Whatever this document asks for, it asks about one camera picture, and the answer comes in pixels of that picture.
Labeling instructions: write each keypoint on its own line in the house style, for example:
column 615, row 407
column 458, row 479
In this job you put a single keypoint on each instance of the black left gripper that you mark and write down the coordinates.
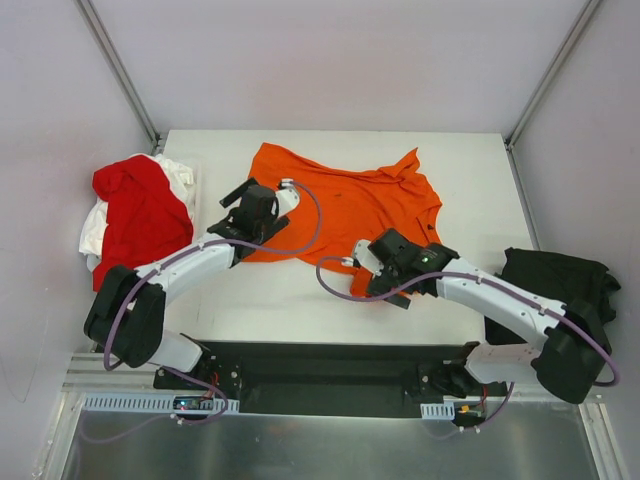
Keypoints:
column 270, row 230

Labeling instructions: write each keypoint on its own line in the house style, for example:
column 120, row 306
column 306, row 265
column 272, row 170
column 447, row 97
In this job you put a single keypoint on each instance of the orange t-shirt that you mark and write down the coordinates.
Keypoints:
column 355, row 205

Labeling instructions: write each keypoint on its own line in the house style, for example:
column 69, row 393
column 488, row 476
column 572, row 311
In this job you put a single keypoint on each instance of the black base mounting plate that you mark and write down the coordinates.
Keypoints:
column 339, row 380

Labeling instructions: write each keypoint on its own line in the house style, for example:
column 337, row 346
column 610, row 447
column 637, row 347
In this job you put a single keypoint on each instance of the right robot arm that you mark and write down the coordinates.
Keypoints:
column 560, row 344

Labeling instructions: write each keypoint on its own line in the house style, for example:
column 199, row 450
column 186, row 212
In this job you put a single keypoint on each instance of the slotted cable duct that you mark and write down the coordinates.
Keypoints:
column 158, row 403
column 444, row 411

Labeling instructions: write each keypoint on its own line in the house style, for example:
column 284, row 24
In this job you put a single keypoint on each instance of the right aluminium frame post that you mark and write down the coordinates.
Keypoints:
column 565, row 50

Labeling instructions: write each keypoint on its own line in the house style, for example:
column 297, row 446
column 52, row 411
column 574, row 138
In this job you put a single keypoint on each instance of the aluminium frame post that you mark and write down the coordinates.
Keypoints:
column 112, row 57
column 565, row 50

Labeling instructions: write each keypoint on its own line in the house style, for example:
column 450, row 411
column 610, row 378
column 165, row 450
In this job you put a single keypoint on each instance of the red t-shirt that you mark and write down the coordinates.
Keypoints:
column 145, row 220

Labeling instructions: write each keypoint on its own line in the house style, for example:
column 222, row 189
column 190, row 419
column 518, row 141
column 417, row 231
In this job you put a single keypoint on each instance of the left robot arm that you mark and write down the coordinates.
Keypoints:
column 127, row 318

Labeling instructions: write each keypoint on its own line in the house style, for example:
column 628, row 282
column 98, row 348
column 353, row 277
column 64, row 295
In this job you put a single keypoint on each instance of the left aluminium frame post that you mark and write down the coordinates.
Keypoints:
column 112, row 57

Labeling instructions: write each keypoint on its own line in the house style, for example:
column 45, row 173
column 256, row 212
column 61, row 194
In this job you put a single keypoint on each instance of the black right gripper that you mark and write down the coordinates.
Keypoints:
column 388, row 291

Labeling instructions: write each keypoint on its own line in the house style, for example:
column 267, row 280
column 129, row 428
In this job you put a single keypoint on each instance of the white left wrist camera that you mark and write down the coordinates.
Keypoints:
column 287, row 197

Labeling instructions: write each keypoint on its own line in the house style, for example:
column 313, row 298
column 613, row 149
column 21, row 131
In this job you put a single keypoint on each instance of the right slotted cable duct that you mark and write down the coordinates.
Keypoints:
column 444, row 411

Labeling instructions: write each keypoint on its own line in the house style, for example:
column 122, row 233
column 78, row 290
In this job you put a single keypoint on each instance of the left slotted cable duct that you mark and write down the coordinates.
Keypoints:
column 158, row 403

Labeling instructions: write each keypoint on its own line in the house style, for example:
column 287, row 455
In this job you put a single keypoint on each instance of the black t-shirt stack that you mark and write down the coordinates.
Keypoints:
column 562, row 277

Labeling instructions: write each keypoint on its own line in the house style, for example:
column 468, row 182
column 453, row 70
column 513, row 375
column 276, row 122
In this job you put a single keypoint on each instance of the white t-shirt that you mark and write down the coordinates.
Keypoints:
column 184, row 178

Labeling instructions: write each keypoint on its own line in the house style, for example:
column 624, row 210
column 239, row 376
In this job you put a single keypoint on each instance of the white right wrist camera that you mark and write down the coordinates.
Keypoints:
column 362, row 257

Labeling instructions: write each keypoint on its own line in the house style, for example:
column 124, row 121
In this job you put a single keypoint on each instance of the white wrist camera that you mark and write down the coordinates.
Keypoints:
column 287, row 197
column 362, row 257

